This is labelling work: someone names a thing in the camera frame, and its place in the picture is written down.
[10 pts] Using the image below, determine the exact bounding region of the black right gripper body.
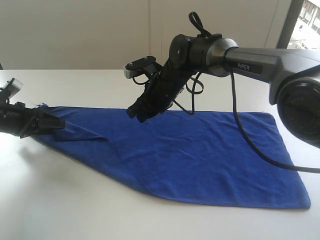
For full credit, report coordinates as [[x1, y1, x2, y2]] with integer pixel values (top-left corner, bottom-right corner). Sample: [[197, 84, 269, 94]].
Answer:
[[138, 59, 196, 113]]

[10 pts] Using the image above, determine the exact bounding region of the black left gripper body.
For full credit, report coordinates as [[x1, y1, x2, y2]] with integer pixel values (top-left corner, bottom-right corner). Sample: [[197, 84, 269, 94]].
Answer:
[[0, 102, 42, 139]]

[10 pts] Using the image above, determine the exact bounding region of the blue towel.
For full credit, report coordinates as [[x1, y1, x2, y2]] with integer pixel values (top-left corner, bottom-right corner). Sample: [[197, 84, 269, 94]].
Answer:
[[36, 104, 311, 209]]

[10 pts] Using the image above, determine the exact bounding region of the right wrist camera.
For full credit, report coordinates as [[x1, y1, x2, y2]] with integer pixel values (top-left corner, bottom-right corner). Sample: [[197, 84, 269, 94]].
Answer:
[[123, 56, 162, 79]]

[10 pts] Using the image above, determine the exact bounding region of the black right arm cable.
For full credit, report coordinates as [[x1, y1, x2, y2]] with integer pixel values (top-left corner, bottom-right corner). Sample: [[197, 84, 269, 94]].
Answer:
[[132, 11, 320, 174]]

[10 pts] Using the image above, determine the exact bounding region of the dark window frame pillar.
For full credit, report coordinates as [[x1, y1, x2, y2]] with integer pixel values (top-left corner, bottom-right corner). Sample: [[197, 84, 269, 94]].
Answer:
[[276, 0, 304, 49]]

